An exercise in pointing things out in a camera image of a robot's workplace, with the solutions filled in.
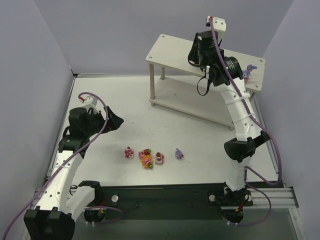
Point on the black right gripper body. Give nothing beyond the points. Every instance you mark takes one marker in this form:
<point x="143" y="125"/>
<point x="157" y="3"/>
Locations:
<point x="197" y="47"/>

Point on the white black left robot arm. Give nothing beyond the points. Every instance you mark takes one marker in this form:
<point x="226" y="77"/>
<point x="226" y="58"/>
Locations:
<point x="55" y="214"/>

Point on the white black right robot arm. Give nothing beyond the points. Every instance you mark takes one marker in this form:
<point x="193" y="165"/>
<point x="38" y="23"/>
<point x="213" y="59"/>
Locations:
<point x="226" y="75"/>

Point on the light wooden two-tier shelf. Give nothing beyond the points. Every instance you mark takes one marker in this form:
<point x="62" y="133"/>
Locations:
<point x="177" y="85"/>

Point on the pink bear strawberry toy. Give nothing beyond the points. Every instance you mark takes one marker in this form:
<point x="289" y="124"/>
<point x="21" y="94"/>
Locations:
<point x="128" y="152"/>

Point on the pink strawberry cake toy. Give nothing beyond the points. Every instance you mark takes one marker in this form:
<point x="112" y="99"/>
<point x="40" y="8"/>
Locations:
<point x="143" y="153"/>

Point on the purple bunny on pink donut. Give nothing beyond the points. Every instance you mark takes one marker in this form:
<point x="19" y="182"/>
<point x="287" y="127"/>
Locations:
<point x="247" y="72"/>

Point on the pink bear yellow flower toy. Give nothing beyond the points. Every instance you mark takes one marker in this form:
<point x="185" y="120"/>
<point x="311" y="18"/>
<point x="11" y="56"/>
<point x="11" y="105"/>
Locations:
<point x="147" y="162"/>

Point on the white strawberry cake slice toy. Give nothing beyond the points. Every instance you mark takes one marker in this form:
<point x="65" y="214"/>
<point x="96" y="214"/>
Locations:
<point x="159" y="158"/>

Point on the small purple bunny toy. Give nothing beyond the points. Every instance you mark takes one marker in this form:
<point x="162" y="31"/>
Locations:
<point x="178" y="154"/>

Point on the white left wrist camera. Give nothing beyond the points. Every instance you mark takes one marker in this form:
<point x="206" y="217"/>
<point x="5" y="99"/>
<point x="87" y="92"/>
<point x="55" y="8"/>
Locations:
<point x="89" y="102"/>

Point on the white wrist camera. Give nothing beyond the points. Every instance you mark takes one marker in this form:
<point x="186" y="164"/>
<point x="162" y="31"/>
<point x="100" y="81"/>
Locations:
<point x="89" y="102"/>
<point x="219" y="24"/>

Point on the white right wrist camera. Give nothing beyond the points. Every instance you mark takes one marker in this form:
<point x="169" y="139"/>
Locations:
<point x="219" y="24"/>

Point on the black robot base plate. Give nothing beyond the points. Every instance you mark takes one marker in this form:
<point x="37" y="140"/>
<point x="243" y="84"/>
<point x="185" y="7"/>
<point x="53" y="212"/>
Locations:
<point x="207" y="201"/>

